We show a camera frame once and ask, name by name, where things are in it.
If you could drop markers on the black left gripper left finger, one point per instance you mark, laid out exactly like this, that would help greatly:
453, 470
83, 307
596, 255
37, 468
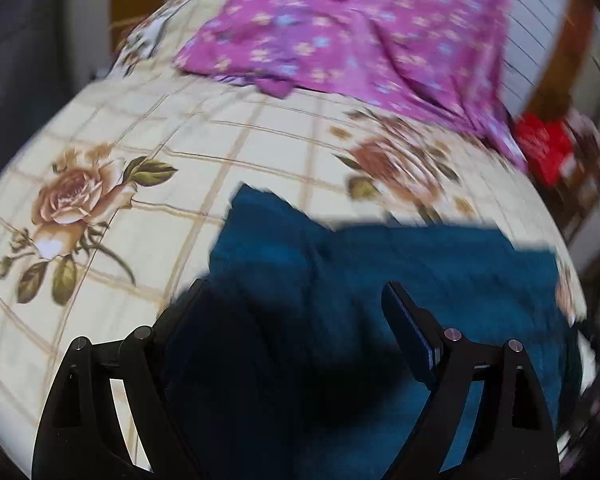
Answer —
105, 414

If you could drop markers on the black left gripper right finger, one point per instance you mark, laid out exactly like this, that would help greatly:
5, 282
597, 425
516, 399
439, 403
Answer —
512, 436

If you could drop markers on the blue zip jacket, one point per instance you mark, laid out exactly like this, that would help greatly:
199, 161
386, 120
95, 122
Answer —
289, 370

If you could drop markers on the cream floral bed sheet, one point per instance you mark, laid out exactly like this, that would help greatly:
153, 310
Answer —
112, 208

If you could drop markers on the red bag on nightstand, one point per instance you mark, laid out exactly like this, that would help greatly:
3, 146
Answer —
547, 147

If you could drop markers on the wooden bed headboard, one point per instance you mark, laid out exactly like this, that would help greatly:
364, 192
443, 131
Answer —
532, 41

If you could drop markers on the purple floral quilt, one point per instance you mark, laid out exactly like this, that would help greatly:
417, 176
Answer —
436, 61

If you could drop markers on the grey refrigerator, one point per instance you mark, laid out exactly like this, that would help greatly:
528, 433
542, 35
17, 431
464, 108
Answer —
49, 51

